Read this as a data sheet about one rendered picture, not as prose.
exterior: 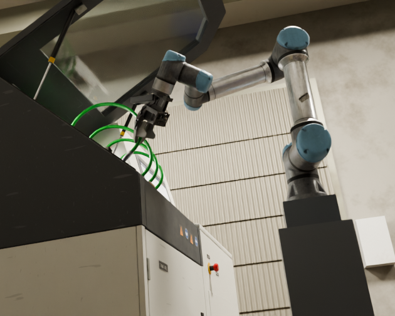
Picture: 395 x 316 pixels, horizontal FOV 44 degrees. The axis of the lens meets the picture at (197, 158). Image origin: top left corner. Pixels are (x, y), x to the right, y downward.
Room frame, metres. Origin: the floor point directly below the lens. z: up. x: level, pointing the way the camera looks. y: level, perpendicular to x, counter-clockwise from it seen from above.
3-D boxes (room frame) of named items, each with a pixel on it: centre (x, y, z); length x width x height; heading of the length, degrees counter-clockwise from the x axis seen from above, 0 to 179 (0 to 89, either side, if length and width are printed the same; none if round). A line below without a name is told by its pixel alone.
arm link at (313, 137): (1.54, -0.39, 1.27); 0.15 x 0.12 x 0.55; 6
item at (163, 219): (1.68, 0.12, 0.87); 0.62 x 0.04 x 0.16; 167
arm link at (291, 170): (1.67, -0.37, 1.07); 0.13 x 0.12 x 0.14; 6
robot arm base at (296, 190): (1.68, -0.37, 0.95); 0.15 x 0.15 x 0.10
